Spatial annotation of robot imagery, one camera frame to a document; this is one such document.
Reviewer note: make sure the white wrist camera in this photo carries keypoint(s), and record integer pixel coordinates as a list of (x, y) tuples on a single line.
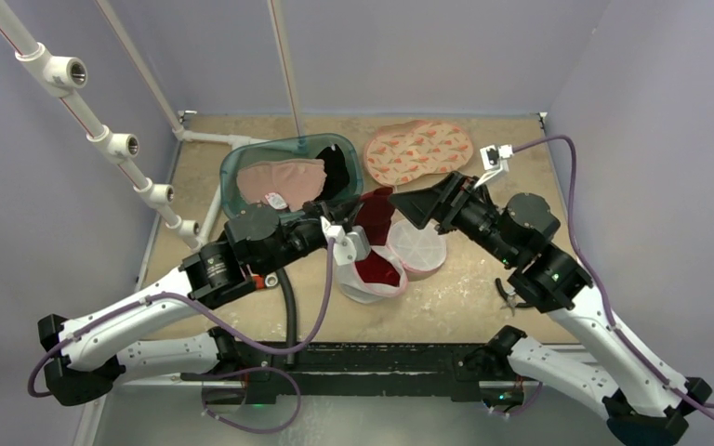
[(495, 160), (348, 247)]

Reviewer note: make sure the round pink white laundry bag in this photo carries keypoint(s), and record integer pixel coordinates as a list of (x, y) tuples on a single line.
[(416, 254)]

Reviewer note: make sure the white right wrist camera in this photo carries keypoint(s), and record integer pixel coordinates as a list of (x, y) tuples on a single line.
[(495, 160)]

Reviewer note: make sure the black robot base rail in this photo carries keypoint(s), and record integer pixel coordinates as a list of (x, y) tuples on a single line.
[(468, 355)]

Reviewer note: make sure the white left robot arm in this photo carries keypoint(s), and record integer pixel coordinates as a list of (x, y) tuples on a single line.
[(85, 356)]

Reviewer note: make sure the dark red garment in bag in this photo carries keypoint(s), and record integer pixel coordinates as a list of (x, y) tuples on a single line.
[(377, 269)]

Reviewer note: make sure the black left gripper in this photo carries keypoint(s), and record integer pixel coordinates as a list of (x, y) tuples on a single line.
[(317, 209)]

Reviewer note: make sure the red handled adjustable wrench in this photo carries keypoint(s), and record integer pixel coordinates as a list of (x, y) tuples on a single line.
[(263, 282)]

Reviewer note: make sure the pink bra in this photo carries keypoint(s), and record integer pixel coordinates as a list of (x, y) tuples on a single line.
[(296, 181)]

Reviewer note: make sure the black bra in basin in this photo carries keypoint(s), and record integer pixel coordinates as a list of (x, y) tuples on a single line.
[(337, 176)]

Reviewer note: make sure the white PVC pipe rack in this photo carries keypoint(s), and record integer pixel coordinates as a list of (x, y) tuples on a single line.
[(58, 112)]

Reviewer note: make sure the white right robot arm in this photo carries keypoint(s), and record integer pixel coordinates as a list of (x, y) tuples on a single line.
[(642, 400)]

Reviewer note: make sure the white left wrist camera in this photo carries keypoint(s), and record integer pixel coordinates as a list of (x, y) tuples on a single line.
[(348, 247)]

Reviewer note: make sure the dark red bra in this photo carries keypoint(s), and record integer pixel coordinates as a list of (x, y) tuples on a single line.
[(375, 215)]

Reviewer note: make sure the teal plastic basin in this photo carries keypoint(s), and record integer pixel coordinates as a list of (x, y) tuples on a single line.
[(306, 147)]

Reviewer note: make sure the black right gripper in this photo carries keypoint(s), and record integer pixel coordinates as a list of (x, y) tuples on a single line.
[(449, 203)]

